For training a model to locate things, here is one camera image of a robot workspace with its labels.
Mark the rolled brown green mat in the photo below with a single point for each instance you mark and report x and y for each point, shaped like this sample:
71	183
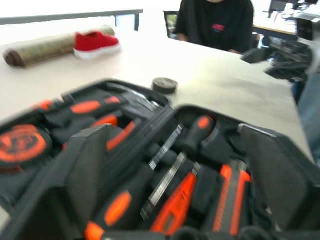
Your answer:
37	51

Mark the orange black tape measure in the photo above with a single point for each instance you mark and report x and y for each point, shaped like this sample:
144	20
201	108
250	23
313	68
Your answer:
22	145

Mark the dark monitor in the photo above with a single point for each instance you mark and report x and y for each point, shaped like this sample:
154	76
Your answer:
305	28

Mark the person in black t-shirt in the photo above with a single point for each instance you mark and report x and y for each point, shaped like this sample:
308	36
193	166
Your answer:
217	15

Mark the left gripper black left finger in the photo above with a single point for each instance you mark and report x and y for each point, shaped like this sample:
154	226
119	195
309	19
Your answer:
85	160

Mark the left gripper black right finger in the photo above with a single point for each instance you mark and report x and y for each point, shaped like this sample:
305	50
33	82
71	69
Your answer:
277	180

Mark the red canvas shoe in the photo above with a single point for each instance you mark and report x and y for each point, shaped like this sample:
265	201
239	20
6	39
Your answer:
95	41

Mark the black electrical tape roll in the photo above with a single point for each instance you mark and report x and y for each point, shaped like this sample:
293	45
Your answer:
165	86

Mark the orange voltage tester screwdriver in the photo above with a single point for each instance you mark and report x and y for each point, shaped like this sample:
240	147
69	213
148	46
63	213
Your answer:
175	205

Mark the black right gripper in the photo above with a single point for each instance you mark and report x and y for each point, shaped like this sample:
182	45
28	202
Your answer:
291	57

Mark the orange black utility knife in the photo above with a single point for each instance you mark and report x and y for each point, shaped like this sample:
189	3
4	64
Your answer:
235	190

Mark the black tool case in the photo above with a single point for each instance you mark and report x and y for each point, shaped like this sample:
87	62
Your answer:
160	118

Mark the grey window frame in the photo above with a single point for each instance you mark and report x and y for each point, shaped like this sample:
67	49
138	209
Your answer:
75	16

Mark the light wooden office desk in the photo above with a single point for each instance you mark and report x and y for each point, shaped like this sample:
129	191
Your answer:
275	29

